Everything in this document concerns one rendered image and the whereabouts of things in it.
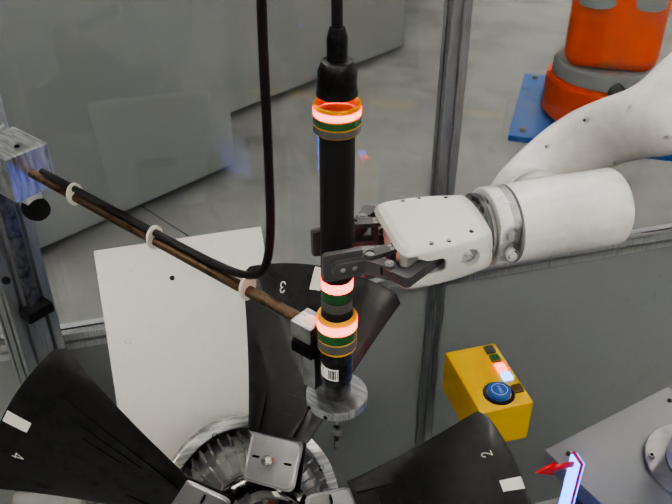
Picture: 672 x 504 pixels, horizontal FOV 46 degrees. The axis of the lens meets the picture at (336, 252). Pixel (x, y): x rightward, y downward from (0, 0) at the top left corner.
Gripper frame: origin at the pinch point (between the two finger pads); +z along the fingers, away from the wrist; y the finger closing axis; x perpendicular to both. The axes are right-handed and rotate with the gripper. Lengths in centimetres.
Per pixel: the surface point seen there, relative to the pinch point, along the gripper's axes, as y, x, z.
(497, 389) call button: 25, -52, -35
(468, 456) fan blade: 3.4, -40.4, -19.5
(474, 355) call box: 35, -53, -35
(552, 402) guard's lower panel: 70, -113, -80
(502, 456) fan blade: 2.2, -40.5, -24.0
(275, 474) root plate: 3.6, -35.4, 7.3
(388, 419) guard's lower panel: 70, -105, -32
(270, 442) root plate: 7.4, -33.7, 7.1
